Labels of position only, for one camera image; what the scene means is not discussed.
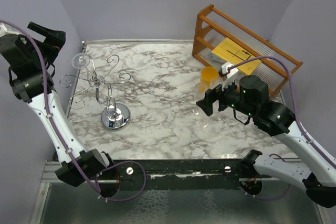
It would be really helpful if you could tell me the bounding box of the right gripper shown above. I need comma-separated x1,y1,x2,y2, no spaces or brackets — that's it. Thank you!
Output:
196,74,257,118

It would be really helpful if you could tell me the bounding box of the clear wine glass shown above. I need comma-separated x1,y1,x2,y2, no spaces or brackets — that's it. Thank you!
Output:
189,82,208,116
195,113,209,128
209,76,224,89
71,53,91,69

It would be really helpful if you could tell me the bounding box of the yellow plastic wine glass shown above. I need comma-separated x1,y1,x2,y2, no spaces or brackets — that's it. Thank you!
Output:
196,67,219,92

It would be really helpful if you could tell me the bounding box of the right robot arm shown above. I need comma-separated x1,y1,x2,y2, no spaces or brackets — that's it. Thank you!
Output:
196,76,335,208

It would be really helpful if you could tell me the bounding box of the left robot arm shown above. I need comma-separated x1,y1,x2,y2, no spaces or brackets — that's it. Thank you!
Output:
1,22,116,187

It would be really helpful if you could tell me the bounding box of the wooden shelf rack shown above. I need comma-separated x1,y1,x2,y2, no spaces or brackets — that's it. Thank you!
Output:
192,5,303,97

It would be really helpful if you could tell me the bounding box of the chrome wine glass rack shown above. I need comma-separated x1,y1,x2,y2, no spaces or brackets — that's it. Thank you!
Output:
68,54,132,132

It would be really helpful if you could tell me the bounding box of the blue patterned small item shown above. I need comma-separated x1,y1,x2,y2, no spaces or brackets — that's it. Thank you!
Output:
209,52,226,63

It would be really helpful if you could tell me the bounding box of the yellow book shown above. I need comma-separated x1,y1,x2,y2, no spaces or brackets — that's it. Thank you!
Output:
212,38,261,75

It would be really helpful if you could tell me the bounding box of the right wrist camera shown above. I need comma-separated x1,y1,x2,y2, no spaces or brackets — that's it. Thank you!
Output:
218,62,239,91

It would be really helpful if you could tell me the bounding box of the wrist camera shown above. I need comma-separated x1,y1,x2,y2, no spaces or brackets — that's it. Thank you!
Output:
0,23,18,37
218,62,239,91

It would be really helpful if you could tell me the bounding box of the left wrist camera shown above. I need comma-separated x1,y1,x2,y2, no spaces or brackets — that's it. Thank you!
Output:
0,23,18,37

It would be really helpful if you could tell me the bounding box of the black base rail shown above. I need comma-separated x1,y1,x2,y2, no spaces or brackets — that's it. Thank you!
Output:
91,151,272,192

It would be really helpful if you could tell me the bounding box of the purple loop cable left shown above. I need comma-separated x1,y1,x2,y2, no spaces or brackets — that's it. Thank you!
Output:
96,161,148,202

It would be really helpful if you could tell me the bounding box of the purple loop cable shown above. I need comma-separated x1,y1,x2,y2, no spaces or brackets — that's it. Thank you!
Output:
96,161,148,202
243,153,293,200

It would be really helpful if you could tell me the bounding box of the purple loop cable right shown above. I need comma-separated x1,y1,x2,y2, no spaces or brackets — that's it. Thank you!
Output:
243,153,293,200

